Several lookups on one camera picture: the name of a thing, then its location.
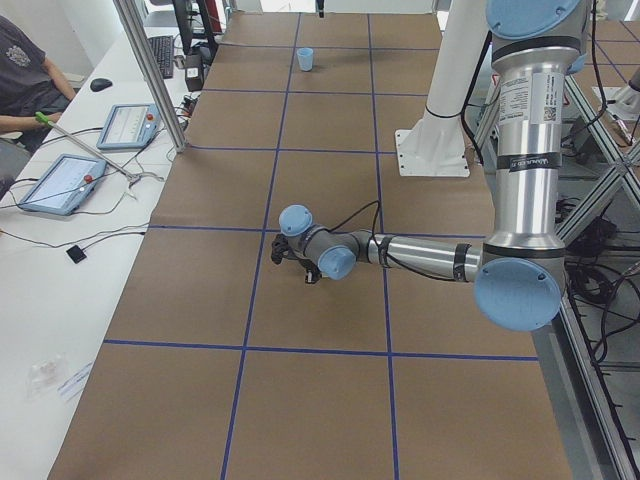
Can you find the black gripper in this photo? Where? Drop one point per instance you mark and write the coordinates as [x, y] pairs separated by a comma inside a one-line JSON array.
[[311, 274]]

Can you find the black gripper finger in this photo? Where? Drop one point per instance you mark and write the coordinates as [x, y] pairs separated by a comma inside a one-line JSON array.
[[320, 7]]

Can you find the light blue plastic cup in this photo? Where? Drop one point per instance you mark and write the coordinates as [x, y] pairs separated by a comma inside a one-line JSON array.
[[305, 58]]

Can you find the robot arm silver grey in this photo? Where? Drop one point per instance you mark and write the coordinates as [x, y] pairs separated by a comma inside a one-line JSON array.
[[518, 271]]

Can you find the black box with label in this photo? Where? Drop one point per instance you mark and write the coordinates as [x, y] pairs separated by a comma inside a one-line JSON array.
[[194, 72]]

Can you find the black keyboard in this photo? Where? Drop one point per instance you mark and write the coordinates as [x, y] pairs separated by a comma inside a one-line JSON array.
[[162, 48]]

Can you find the far blue teach pendant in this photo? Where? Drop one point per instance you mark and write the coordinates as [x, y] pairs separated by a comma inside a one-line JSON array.
[[129, 126]]

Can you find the blue teach pendant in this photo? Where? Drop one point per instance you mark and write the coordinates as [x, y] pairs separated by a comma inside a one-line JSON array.
[[64, 186], [129, 126]]

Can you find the small black square device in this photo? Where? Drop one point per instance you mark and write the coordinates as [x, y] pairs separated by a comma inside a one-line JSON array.
[[76, 254]]

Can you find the black computer mouse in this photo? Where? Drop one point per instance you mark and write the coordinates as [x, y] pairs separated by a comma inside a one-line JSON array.
[[100, 84]]

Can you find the near blue teach pendant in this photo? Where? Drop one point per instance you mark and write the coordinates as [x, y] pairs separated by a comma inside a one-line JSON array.
[[64, 186]]

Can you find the clear plastic bag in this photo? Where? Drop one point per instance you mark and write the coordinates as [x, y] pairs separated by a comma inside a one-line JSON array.
[[45, 375]]

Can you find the seated person dark shirt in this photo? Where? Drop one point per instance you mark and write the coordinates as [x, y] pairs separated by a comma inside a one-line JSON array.
[[30, 83]]

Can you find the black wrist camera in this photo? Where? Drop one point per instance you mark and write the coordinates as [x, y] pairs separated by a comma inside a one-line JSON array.
[[280, 249]]

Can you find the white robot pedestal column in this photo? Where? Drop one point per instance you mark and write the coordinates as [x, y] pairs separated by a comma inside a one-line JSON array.
[[435, 146]]

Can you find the aluminium frame post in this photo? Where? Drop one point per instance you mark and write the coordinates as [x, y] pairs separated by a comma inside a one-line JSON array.
[[133, 27]]

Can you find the green handled reacher stick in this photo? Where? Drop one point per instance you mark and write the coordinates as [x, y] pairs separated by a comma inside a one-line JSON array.
[[132, 178]]

